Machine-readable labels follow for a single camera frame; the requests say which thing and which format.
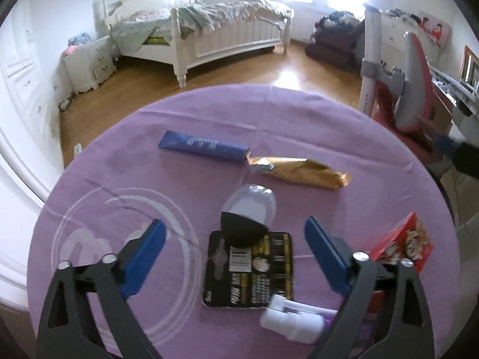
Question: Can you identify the white study desk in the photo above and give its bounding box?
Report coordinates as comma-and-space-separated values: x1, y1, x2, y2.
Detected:
429, 66, 478, 146

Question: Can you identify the gold foil wrapper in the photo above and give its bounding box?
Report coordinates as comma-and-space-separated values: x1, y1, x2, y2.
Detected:
247, 156, 351, 190

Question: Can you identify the red photo on dresser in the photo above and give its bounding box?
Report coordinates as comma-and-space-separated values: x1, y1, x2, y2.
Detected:
419, 10, 451, 49

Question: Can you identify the blue wrapper bar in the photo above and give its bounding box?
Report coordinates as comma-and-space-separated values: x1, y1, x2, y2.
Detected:
158, 130, 250, 163

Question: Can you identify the black blister pack card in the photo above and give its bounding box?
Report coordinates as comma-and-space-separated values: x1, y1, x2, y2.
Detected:
202, 183, 294, 310

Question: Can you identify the white wooden bed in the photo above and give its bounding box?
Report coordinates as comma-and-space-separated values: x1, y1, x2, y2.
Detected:
103, 0, 294, 88

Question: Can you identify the dark clothes pile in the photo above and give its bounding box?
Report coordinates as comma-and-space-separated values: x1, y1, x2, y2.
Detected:
304, 10, 365, 72

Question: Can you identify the red desk chair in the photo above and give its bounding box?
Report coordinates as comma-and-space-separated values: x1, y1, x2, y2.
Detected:
372, 32, 438, 165

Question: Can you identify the white plastic bottle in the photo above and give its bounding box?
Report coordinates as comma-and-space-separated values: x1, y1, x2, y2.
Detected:
260, 294, 338, 344

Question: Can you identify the white nightstand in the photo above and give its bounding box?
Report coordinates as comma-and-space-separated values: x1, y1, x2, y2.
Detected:
63, 36, 116, 95

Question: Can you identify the purple round tablecloth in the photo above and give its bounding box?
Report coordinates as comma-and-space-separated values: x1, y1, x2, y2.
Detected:
26, 83, 460, 359

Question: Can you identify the red milk carton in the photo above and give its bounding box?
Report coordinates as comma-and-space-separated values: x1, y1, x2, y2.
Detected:
368, 212, 434, 315

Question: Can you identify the white dresser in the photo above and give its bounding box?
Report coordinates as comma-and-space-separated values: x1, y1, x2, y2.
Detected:
381, 10, 441, 72

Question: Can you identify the white power strip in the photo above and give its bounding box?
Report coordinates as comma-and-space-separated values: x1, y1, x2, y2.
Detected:
73, 143, 83, 158

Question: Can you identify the white wardrobe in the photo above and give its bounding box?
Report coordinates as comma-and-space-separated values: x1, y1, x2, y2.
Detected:
1, 0, 64, 201

